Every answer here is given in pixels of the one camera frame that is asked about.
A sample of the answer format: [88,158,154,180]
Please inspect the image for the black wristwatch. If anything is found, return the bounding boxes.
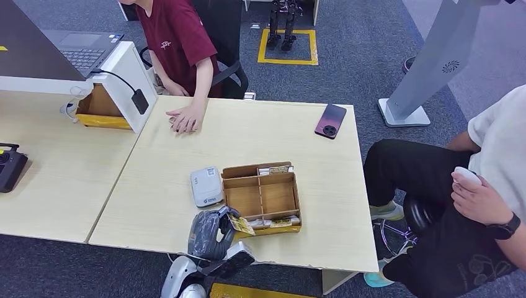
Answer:
[486,212,522,241]

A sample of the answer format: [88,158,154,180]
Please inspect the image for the black controller device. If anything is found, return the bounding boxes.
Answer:
[0,142,29,194]

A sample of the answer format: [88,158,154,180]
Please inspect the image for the small black humanoid robot legs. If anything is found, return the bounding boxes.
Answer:
[266,0,304,52]

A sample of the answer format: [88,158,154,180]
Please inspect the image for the dark grey laptop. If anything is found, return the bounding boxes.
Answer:
[0,0,125,82]

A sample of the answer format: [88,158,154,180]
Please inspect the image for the person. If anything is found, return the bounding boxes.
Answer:
[363,84,526,298]
[119,0,218,135]

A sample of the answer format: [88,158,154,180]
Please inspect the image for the person's right hand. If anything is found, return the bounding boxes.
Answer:
[164,81,190,97]

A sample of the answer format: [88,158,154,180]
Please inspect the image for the white card reader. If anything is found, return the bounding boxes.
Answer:
[190,166,225,209]

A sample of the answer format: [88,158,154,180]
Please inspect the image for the maroon smartphone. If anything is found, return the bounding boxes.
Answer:
[314,103,347,140]

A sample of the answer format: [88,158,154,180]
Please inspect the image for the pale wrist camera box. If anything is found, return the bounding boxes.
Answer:
[197,241,256,278]

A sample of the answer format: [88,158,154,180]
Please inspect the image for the teal and white shoe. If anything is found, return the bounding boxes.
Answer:
[363,259,395,289]

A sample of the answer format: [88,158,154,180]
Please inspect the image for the white cable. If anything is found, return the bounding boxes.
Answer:
[59,85,93,124]

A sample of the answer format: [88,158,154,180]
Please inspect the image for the person's left hand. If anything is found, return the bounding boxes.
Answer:
[450,170,514,226]
[166,103,207,135]

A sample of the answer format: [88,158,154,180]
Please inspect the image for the grey kiosk stand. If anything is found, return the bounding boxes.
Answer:
[378,0,517,129]

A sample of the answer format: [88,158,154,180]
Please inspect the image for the cardboard box with yellow tape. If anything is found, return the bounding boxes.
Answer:
[75,83,132,131]

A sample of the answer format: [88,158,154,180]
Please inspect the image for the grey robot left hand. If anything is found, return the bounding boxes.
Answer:
[187,206,243,261]

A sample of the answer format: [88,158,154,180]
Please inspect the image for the black power adapter with cable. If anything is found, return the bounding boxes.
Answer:
[90,69,149,115]

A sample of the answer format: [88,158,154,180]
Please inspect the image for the small white handheld device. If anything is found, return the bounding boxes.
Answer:
[453,166,483,186]

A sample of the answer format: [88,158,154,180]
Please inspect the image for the black office chair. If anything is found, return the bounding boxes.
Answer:
[190,0,249,100]

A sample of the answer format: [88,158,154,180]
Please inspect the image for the wooden compartment organizer box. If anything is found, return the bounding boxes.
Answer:
[221,161,303,240]

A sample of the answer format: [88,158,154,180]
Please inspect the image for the stack of key cards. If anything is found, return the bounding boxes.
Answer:
[248,215,301,230]
[257,165,295,176]

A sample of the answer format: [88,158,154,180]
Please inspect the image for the white desk riser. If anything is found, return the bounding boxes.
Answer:
[0,41,158,135]

